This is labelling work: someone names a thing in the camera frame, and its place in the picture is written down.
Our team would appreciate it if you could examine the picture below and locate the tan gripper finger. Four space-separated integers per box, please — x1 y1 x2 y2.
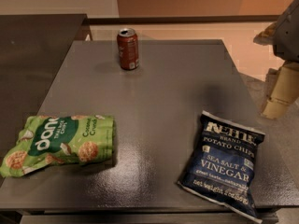
262 62 299 119
253 22 277 46

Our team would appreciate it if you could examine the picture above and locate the blue potato chip bag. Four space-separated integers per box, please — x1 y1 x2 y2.
178 111 264 224

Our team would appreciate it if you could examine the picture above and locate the green rice chip bag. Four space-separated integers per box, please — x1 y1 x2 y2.
0 115 115 177

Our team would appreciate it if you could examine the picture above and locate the red soda can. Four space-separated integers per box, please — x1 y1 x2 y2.
117 28 139 70

